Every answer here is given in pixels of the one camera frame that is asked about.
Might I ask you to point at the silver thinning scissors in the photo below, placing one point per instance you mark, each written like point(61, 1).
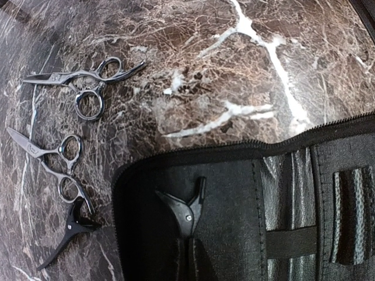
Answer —
point(96, 77)

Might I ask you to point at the silver straight scissors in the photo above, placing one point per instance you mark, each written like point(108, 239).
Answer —
point(38, 153)

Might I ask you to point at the black zippered tool case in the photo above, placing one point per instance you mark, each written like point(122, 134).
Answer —
point(301, 209)

